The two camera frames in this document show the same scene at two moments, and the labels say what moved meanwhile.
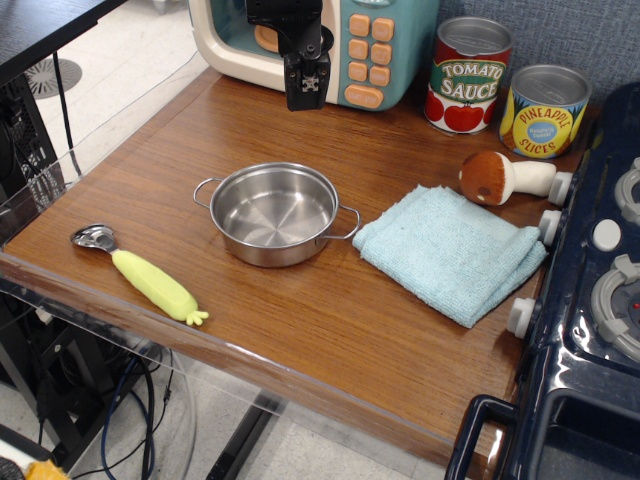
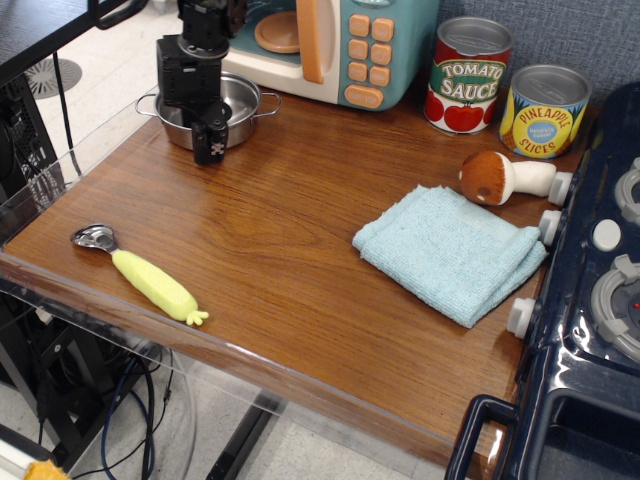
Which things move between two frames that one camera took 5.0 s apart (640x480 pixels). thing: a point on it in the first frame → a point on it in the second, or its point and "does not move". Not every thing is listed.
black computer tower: [28, 167] does not move
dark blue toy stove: [576, 413] does not move
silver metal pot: [274, 213] → [241, 92]
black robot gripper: [298, 23] → [189, 71]
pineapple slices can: [544, 109] does not move
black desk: [30, 28] does not move
